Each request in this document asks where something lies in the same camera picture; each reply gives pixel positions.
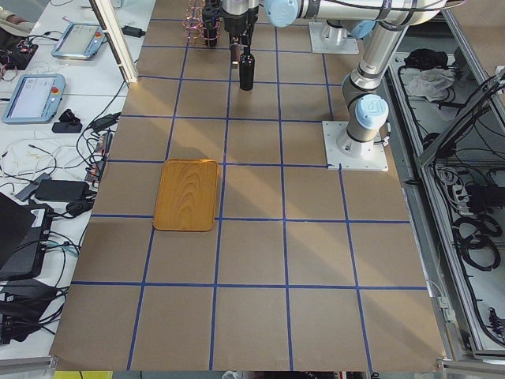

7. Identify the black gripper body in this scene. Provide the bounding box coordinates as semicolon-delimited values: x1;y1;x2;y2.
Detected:
224;11;256;45

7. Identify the dark wine bottle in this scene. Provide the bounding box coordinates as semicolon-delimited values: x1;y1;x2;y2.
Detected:
239;46;256;91
202;0;221;47

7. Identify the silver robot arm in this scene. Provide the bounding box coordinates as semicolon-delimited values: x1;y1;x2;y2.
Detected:
202;1;446;76
342;21;406;143

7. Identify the wooden tray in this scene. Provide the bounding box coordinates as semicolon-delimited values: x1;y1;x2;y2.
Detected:
153;159;219;232

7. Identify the blue teach pendant upper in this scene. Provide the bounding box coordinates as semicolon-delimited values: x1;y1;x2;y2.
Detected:
51;23;107;60

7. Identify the blue teach pendant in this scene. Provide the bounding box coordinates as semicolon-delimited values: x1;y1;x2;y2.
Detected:
51;23;107;60
2;73;65;125

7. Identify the white cloth bundle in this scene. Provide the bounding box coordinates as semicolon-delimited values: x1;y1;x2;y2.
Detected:
406;68;455;102

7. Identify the blue teach pendant lower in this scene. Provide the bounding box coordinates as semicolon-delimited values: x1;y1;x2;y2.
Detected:
2;73;65;125

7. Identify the black power adapter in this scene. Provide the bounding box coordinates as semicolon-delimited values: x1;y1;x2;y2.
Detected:
35;179;91;202

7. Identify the black laptop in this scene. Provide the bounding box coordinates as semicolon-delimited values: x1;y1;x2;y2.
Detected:
1;194;53;281

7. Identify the copper wire bottle rack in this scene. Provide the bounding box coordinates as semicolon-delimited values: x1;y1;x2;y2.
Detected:
182;0;208;47

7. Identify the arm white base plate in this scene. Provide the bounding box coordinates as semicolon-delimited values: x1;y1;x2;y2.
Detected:
322;121;388;171
309;21;359;55

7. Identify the aluminium frame post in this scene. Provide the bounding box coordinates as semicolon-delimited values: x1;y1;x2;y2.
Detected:
89;0;139;84

